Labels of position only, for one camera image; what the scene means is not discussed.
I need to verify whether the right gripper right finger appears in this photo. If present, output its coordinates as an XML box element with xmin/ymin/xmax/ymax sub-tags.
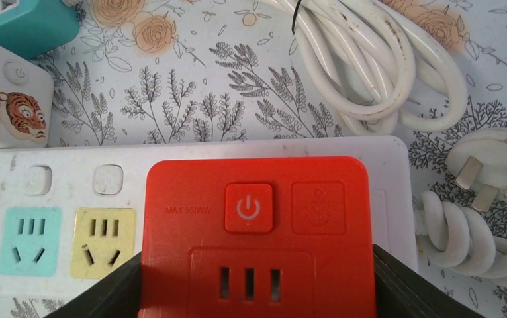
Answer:
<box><xmin>373</xmin><ymin>244</ymin><xmax>481</xmax><ymax>318</ymax></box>

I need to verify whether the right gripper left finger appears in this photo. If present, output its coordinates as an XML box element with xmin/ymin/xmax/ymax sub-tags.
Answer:
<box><xmin>48</xmin><ymin>252</ymin><xmax>142</xmax><ymax>318</ymax></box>

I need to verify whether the white multicolour power strip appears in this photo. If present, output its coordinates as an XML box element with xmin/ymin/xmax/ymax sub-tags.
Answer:
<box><xmin>0</xmin><ymin>136</ymin><xmax>418</xmax><ymax>307</ymax></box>

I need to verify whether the red cube socket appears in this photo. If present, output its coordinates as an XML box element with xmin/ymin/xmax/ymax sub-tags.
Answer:
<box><xmin>139</xmin><ymin>156</ymin><xmax>377</xmax><ymax>317</ymax></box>

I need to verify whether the white three-pin plug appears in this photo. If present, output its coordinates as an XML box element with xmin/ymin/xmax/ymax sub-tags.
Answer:
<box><xmin>445</xmin><ymin>127</ymin><xmax>507</xmax><ymax>212</ymax></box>

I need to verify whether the white tiger cube socket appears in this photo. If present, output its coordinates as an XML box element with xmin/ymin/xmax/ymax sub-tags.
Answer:
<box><xmin>0</xmin><ymin>46</ymin><xmax>54</xmax><ymax>149</ymax></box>

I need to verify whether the floral table mat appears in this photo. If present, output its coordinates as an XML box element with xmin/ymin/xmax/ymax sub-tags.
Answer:
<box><xmin>0</xmin><ymin>1</ymin><xmax>507</xmax><ymax>317</ymax></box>

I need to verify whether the teal power strip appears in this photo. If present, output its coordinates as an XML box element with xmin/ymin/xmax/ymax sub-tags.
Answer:
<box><xmin>0</xmin><ymin>0</ymin><xmax>79</xmax><ymax>60</ymax></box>

